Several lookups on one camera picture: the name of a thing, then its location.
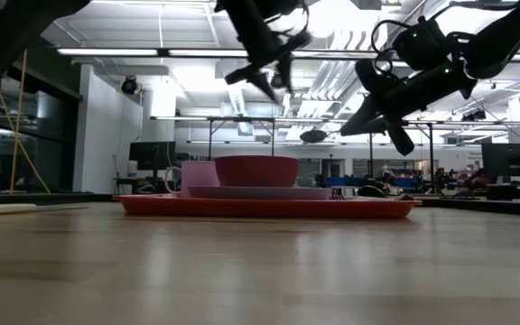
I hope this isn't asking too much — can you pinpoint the round black ceiling device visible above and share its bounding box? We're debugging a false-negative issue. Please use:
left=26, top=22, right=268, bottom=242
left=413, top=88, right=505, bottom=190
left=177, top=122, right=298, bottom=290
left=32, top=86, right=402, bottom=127
left=120, top=75, right=141, bottom=96

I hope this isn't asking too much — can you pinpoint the pink mug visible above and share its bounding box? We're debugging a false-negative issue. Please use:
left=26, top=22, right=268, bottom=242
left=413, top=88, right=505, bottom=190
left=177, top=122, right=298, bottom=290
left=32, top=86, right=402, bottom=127
left=163, top=160, right=220, bottom=199

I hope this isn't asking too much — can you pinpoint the knife with cream handle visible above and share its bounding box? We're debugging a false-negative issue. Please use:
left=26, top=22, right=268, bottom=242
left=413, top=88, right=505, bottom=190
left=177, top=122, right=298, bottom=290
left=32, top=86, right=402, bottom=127
left=0, top=203, right=92, bottom=218

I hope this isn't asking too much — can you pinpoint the black background desk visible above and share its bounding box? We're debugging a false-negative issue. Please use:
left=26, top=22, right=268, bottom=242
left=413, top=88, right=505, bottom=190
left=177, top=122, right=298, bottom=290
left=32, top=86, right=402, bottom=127
left=485, top=182, right=520, bottom=203

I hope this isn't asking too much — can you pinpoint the black computer monitor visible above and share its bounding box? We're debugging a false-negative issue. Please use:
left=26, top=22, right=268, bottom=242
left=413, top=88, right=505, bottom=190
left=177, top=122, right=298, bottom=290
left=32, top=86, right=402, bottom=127
left=481, top=143, right=520, bottom=178
left=128, top=141, right=177, bottom=172

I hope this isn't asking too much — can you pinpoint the magenta bowl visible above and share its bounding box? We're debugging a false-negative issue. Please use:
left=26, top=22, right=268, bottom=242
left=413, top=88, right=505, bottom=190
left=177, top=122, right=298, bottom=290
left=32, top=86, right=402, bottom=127
left=214, top=155, right=301, bottom=189

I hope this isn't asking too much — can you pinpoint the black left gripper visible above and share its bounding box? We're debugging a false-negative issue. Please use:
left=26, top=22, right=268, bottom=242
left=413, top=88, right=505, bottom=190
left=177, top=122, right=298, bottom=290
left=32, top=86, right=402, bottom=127
left=223, top=17, right=314, bottom=106

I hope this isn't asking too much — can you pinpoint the ceiling light strip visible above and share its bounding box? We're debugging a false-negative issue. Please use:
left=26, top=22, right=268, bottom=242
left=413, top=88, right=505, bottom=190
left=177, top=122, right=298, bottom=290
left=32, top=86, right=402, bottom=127
left=168, top=48, right=250, bottom=59
left=56, top=47, right=160, bottom=58

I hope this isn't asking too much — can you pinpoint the red plastic tray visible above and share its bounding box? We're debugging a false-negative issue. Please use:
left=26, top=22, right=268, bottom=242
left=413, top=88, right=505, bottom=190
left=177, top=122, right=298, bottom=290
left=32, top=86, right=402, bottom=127
left=113, top=193, right=423, bottom=221

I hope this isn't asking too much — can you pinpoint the black oval hanging device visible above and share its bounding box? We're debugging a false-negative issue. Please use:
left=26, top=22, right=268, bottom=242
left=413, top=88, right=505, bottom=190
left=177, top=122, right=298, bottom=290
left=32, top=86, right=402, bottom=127
left=299, top=129, right=329, bottom=144

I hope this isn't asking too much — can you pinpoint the lilac round plate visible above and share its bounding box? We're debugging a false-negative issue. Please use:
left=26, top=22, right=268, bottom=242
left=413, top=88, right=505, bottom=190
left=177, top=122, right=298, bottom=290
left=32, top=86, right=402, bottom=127
left=187, top=185, right=333, bottom=201

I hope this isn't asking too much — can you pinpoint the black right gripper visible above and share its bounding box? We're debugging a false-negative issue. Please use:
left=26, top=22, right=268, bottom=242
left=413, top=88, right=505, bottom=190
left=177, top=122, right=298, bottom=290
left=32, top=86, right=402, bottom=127
left=339, top=58, right=478, bottom=157

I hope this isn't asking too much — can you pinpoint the yellow extension cable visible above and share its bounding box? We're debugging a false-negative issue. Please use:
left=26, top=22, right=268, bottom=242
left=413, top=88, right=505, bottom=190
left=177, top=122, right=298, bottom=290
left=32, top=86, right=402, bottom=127
left=0, top=0, right=52, bottom=195

